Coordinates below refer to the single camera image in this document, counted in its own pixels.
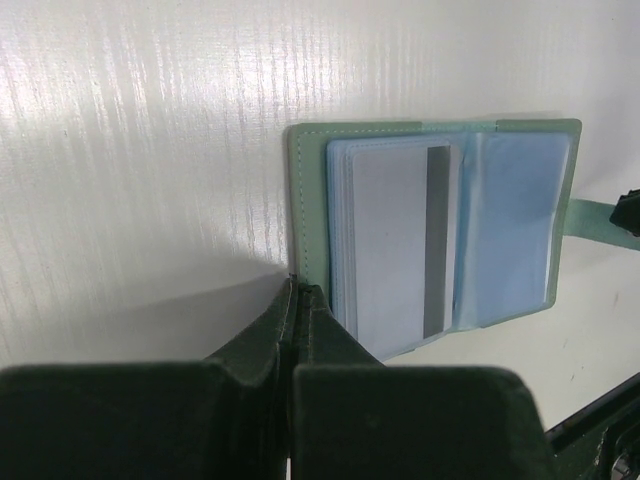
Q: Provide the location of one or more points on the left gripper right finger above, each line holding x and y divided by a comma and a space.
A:
354, 418

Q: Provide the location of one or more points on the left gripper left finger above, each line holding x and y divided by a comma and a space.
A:
222, 417

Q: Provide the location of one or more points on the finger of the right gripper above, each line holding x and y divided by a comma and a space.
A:
626, 212

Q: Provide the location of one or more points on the green leather card holder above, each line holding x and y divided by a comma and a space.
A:
513, 208

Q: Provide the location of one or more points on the card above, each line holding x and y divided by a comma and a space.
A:
404, 238

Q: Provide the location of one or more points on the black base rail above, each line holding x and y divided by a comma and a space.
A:
601, 440

